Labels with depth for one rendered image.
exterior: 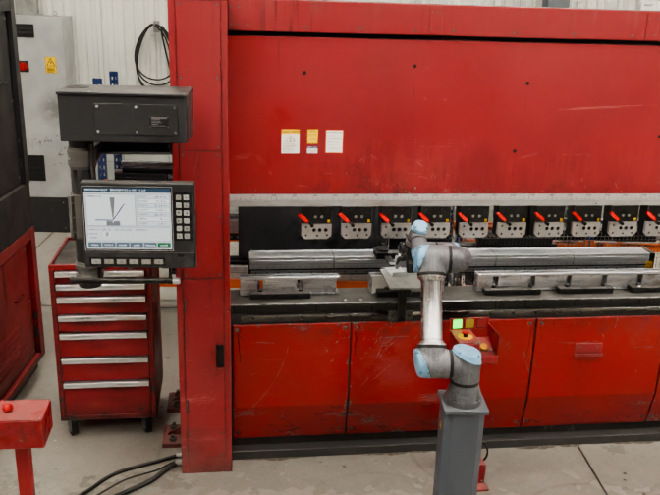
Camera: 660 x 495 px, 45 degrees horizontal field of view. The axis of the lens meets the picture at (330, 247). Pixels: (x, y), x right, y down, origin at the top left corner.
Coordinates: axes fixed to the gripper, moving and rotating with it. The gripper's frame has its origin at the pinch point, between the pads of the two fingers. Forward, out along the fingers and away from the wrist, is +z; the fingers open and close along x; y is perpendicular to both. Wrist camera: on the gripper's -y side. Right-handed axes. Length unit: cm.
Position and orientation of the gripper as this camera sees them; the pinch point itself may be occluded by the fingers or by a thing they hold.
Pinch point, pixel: (403, 268)
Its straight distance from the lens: 394.0
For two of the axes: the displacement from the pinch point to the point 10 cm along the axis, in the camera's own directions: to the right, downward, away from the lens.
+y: -1.6, -8.4, 5.2
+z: -1.7, 5.4, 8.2
